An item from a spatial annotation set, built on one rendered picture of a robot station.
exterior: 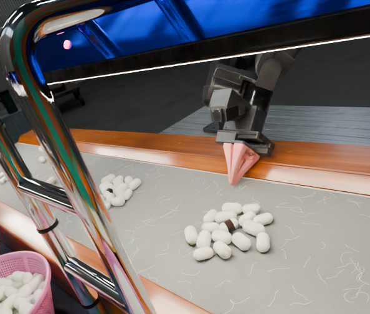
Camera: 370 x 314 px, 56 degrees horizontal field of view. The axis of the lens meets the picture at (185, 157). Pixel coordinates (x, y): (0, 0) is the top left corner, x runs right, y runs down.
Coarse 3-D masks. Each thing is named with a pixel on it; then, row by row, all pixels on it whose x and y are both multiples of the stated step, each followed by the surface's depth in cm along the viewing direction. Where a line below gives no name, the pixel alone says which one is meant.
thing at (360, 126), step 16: (208, 112) 137; (272, 112) 116; (288, 112) 112; (304, 112) 108; (320, 112) 105; (336, 112) 101; (352, 112) 98; (368, 112) 95; (176, 128) 131; (192, 128) 126; (272, 128) 105; (288, 128) 101; (304, 128) 98; (320, 128) 95; (336, 128) 92; (352, 128) 90; (368, 128) 87; (352, 144) 83; (368, 144) 80
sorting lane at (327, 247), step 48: (0, 192) 106; (144, 192) 78; (192, 192) 71; (240, 192) 66; (288, 192) 61; (336, 192) 57; (144, 240) 61; (288, 240) 50; (336, 240) 48; (192, 288) 48; (240, 288) 45; (288, 288) 43; (336, 288) 41
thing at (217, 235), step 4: (212, 232) 54; (216, 232) 54; (220, 232) 53; (224, 232) 53; (228, 232) 53; (212, 236) 54; (216, 236) 53; (220, 236) 53; (224, 236) 53; (228, 236) 53; (216, 240) 54; (220, 240) 53; (224, 240) 53; (228, 240) 53
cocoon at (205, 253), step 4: (200, 248) 52; (204, 248) 52; (208, 248) 52; (196, 252) 52; (200, 252) 51; (204, 252) 51; (208, 252) 51; (212, 252) 52; (196, 256) 51; (200, 256) 51; (204, 256) 51; (208, 256) 51
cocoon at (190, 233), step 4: (188, 228) 57; (192, 228) 57; (184, 232) 57; (188, 232) 56; (192, 232) 56; (196, 232) 56; (188, 236) 55; (192, 236) 55; (196, 236) 55; (188, 240) 55; (192, 240) 55; (196, 240) 55; (192, 244) 55
